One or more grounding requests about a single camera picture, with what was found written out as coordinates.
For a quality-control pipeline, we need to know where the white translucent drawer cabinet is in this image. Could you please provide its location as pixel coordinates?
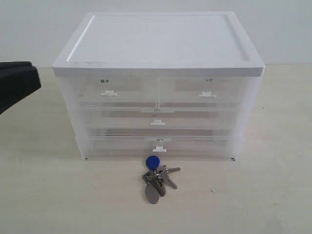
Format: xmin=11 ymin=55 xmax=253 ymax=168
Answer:
xmin=53 ymin=11 xmax=265 ymax=160

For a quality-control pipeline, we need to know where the key bunch with blue tag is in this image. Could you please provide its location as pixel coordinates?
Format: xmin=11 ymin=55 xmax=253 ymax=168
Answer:
xmin=142 ymin=156 xmax=181 ymax=204

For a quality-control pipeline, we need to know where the clear plastic container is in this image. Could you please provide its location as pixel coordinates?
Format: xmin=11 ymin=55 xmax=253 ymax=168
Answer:
xmin=87 ymin=136 xmax=232 ymax=157
xmin=79 ymin=107 xmax=240 ymax=130

